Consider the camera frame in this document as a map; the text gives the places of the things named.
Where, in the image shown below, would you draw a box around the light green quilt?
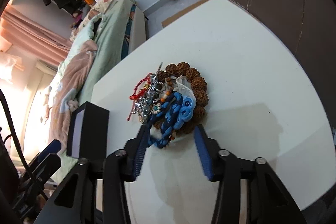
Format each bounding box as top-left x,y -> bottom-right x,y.
58,14 -> 106,77

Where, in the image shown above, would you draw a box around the black cable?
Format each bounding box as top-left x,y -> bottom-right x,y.
0,88 -> 30,175

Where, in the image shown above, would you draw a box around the blue braided rope bracelet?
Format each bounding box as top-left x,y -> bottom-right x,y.
146,91 -> 198,149

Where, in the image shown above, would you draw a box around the black jewelry box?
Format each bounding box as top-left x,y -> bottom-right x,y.
66,102 -> 109,161

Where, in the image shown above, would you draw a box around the brown cardboard sheet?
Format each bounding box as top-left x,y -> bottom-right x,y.
162,0 -> 210,28

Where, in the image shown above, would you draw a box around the silver chain jewelry pile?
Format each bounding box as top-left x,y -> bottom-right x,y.
129,63 -> 164,123

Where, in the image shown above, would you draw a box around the red string bracelet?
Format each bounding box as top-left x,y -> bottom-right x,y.
126,72 -> 153,122

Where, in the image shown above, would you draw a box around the pink fleece blanket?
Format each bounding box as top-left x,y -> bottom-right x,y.
50,39 -> 97,151

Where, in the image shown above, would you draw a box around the pink window curtain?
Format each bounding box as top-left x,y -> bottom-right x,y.
1,6 -> 72,66

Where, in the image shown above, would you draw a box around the green bed mattress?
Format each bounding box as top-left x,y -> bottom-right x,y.
52,0 -> 137,185

